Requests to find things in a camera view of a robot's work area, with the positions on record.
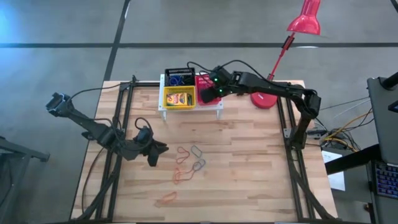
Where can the white paper sheet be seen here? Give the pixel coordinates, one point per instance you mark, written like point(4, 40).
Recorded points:
point(337, 183)

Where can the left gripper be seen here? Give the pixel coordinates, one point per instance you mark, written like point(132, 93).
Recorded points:
point(136, 149)

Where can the red desk lamp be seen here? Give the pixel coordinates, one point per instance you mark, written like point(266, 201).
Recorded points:
point(264, 102)

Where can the grey metal stand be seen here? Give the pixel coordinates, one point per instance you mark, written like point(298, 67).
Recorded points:
point(18, 151)

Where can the purple spiral coil wristband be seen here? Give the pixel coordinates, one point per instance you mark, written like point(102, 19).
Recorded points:
point(171, 81)
point(180, 80)

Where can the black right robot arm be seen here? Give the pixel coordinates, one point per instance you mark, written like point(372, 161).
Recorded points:
point(280, 90)

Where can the orange rubber band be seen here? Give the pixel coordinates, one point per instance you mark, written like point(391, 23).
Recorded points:
point(163, 199)

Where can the black aluminium table frame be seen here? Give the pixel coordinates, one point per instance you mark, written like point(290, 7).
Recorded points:
point(146, 84)

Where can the yellow plastic basket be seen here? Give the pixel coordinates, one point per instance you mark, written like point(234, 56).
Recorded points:
point(179, 108)

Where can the grey blue rubber band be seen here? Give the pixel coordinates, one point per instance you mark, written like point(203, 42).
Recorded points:
point(192, 149)

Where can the black plastic basket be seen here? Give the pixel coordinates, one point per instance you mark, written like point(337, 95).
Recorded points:
point(180, 71)

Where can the red rubber band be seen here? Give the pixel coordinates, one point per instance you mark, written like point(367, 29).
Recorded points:
point(189, 153)
point(174, 177)

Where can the dark grey desk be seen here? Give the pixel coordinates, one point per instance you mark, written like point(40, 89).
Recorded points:
point(385, 124)

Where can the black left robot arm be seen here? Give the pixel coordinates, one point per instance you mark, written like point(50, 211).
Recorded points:
point(90, 127)

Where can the black desk bar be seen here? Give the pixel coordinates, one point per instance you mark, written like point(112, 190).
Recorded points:
point(351, 160)

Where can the computer keyboard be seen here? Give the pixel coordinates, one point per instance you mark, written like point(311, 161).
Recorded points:
point(387, 180)

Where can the red plastic basket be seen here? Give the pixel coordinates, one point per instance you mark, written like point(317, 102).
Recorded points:
point(200, 81)

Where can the white perforated metal shelf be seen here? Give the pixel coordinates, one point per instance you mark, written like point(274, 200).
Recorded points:
point(211, 107)

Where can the black clamp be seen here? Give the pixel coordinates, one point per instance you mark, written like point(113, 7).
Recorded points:
point(134, 79)

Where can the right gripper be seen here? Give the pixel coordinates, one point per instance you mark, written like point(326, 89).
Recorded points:
point(225, 82)

